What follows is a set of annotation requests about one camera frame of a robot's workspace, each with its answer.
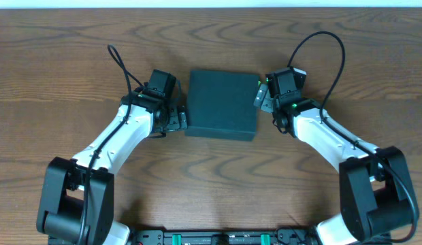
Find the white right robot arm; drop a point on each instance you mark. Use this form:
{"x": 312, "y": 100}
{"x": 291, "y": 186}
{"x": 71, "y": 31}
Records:
{"x": 376, "y": 192}

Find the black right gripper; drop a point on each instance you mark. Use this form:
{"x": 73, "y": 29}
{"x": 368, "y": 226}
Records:
{"x": 263, "y": 99}

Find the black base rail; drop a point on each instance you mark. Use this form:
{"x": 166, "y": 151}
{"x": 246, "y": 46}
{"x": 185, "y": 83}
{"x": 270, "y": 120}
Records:
{"x": 285, "y": 236}

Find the black box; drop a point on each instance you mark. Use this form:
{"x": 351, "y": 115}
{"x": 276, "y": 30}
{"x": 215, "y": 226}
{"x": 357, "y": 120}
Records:
{"x": 219, "y": 105}

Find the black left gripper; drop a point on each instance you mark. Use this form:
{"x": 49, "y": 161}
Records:
{"x": 177, "y": 120}

